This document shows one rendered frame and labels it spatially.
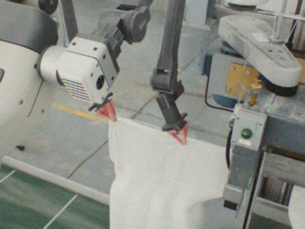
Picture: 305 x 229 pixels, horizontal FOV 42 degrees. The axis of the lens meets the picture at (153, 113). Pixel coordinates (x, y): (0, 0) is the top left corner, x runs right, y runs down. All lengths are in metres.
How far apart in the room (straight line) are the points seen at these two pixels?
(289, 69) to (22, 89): 0.70
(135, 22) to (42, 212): 1.34
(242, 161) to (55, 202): 1.23
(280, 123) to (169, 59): 0.41
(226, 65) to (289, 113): 0.45
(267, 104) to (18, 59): 0.65
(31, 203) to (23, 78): 1.29
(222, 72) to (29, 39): 0.78
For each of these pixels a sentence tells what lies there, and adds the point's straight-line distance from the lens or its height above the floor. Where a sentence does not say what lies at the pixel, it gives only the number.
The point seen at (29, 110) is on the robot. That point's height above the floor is 1.35.
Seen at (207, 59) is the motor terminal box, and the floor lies 1.28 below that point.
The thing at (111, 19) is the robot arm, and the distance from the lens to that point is 1.00.
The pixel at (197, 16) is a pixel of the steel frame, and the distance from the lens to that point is 6.19.
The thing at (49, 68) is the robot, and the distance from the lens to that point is 0.94.
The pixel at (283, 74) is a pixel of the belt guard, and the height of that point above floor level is 1.40.
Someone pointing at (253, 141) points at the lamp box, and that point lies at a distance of 1.07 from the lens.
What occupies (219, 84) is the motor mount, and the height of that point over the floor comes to 1.20.
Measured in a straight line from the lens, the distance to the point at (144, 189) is 1.53.
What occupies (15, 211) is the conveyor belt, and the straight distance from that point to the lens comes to 2.15.
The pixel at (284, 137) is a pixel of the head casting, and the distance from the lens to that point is 1.11.
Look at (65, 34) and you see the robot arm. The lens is 1.49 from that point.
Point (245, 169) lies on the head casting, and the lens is 1.18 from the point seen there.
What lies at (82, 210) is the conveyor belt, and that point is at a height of 0.38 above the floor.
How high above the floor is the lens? 1.83
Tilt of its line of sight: 30 degrees down
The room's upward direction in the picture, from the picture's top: 4 degrees clockwise
